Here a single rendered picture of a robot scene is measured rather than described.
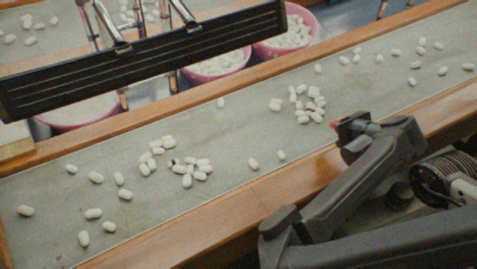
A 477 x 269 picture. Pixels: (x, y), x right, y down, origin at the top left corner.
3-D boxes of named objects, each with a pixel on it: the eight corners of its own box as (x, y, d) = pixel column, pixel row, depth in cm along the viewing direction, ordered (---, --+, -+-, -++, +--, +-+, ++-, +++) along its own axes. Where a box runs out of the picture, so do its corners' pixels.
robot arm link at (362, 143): (428, 151, 80) (410, 114, 79) (387, 180, 77) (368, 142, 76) (387, 150, 92) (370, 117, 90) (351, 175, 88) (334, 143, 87)
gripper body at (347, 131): (332, 124, 94) (353, 129, 87) (364, 110, 97) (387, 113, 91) (337, 148, 96) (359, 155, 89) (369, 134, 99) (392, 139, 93)
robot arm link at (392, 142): (306, 293, 58) (272, 231, 57) (283, 286, 63) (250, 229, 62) (437, 149, 81) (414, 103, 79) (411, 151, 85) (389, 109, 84)
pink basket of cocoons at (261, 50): (327, 55, 144) (334, 34, 136) (266, 78, 135) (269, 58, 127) (286, 14, 157) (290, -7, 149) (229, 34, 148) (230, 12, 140)
